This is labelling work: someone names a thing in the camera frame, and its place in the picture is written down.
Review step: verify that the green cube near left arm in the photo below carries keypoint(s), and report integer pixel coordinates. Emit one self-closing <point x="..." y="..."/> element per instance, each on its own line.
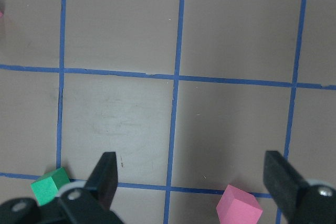
<point x="46" y="187"/>

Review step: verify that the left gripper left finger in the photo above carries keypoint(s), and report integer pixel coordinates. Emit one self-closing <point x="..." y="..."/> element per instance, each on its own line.
<point x="89" y="203"/>

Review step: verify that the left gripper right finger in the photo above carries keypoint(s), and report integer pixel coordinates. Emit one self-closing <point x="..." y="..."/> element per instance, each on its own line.
<point x="300" y="200"/>

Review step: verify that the pink cube centre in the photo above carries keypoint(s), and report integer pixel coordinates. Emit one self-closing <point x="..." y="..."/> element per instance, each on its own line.
<point x="238" y="206"/>

